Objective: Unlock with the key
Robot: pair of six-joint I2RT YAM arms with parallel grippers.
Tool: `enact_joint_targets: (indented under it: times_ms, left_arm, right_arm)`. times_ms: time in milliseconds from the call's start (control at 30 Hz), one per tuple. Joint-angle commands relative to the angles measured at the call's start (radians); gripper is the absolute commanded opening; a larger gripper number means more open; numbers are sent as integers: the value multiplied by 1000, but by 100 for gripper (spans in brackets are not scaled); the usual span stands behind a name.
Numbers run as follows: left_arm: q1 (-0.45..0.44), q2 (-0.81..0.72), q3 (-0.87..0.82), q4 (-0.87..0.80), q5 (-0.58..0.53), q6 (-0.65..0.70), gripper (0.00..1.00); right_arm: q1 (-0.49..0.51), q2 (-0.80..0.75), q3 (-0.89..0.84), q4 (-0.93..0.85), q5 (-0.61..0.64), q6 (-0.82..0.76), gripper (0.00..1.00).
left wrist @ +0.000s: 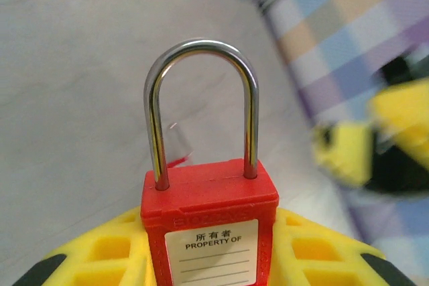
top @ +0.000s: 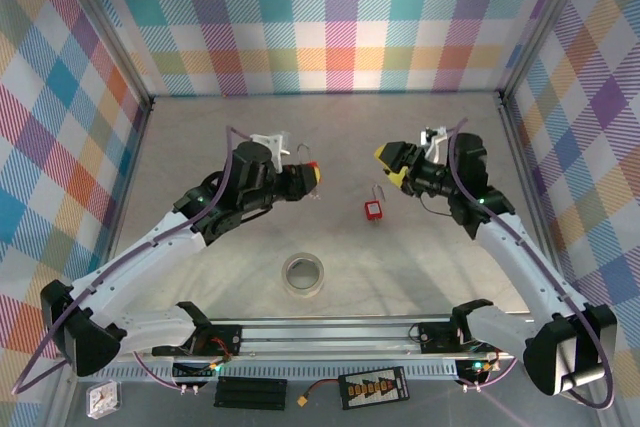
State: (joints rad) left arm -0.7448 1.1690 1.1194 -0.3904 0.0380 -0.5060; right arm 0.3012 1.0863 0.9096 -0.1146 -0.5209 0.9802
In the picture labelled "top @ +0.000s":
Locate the aluminium table edge bar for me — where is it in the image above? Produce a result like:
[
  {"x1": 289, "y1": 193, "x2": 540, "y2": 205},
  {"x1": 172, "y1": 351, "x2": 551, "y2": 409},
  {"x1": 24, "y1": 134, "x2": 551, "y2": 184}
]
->
[
  {"x1": 497, "y1": 90, "x2": 559, "y2": 276},
  {"x1": 97, "y1": 96, "x2": 154, "y2": 258}
]

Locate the clear tape roll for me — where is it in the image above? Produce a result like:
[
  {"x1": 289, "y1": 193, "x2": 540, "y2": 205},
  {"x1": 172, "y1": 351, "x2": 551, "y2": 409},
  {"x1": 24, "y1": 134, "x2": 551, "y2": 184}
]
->
[{"x1": 280, "y1": 252, "x2": 326, "y2": 299}]

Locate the perforated metal strip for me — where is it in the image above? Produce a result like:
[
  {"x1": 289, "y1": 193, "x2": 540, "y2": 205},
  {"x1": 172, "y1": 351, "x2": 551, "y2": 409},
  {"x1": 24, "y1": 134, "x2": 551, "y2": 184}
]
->
[{"x1": 79, "y1": 362, "x2": 460, "y2": 382}]

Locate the black controller board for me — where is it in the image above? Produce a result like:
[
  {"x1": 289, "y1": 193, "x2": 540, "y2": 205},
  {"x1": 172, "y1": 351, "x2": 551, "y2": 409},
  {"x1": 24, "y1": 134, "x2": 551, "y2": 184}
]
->
[
  {"x1": 455, "y1": 357, "x2": 502, "y2": 384},
  {"x1": 171, "y1": 362, "x2": 224, "y2": 384}
]

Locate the black ribbed box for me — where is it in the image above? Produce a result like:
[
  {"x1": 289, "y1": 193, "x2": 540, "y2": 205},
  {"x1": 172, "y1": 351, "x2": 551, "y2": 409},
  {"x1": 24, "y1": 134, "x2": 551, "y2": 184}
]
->
[{"x1": 213, "y1": 375, "x2": 289, "y2": 411}]

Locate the black board with yellow connectors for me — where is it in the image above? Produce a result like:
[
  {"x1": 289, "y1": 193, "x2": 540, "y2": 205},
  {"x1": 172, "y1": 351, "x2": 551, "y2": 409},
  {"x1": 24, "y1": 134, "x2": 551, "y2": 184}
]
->
[{"x1": 338, "y1": 365, "x2": 411, "y2": 411}]

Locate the small square white clock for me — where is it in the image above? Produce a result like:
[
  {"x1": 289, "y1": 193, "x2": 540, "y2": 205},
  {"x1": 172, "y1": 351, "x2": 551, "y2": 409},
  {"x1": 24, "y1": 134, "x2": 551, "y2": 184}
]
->
[{"x1": 85, "y1": 380, "x2": 124, "y2": 421}]

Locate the thin black cable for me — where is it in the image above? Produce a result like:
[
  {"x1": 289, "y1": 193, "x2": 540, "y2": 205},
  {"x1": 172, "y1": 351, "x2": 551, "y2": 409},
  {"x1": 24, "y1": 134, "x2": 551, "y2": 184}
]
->
[{"x1": 418, "y1": 194, "x2": 454, "y2": 218}]

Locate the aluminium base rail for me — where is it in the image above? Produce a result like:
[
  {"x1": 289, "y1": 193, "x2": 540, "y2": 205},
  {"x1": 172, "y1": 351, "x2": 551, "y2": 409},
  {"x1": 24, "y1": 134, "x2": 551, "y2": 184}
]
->
[{"x1": 64, "y1": 314, "x2": 531, "y2": 364}]

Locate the aluminium frame post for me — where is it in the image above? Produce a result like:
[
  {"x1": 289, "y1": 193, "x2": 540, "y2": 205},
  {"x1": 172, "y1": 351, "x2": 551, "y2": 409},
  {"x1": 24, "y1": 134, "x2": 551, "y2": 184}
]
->
[
  {"x1": 59, "y1": 0, "x2": 154, "y2": 111},
  {"x1": 499, "y1": 0, "x2": 600, "y2": 98}
]

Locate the red black cable yellow plug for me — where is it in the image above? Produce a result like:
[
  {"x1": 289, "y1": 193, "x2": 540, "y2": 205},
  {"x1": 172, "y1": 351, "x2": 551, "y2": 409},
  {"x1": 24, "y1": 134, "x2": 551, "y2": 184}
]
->
[{"x1": 297, "y1": 377, "x2": 341, "y2": 408}]

